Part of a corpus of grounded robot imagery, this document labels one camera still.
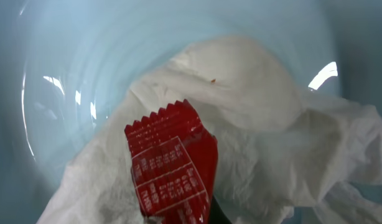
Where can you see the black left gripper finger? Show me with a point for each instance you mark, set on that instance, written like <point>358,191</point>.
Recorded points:
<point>216,215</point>

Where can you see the red snack wrapper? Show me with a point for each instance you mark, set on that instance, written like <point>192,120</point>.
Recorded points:
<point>174,161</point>

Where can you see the white napkin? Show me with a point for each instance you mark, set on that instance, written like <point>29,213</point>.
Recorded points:
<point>279,147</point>

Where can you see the light blue plate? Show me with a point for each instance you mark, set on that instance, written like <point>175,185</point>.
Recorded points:
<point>66,65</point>

